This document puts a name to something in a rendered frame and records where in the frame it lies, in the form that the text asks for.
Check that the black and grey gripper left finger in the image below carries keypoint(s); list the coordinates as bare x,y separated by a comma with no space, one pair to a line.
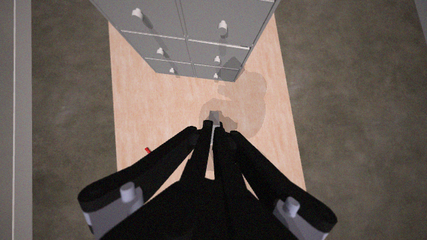
108,201

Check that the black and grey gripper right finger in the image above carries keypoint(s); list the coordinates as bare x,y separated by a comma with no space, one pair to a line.
233,155

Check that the grey chest of drawers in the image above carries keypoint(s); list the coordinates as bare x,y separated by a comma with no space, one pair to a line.
276,2

